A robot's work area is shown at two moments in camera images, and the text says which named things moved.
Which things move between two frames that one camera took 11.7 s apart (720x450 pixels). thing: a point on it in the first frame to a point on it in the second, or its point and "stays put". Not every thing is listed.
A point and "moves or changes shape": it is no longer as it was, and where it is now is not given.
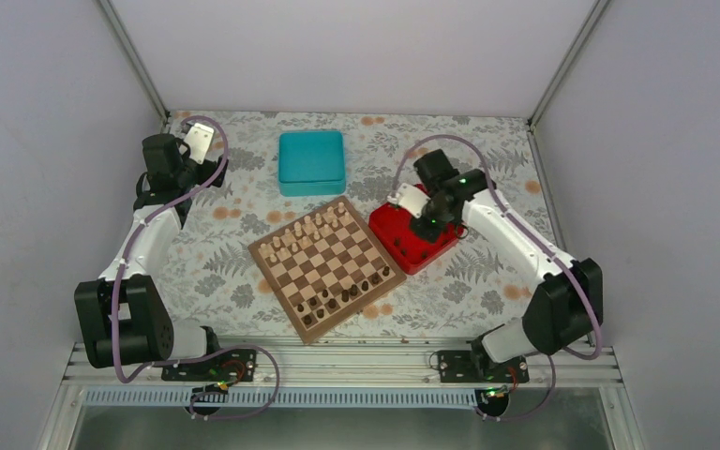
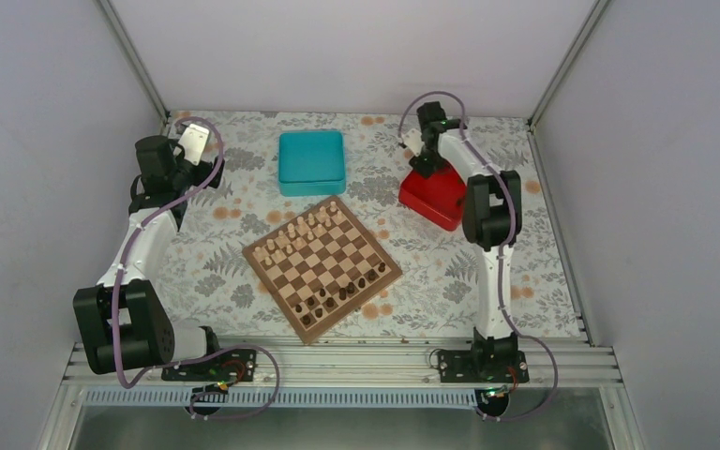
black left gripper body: x=209 y=174 stays put
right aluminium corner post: x=564 y=66 stays put
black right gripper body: x=433 y=231 to x=431 y=163
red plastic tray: x=392 y=224 moves or changes shape
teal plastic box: x=311 y=163 stays put
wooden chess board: x=323 y=266 stays put
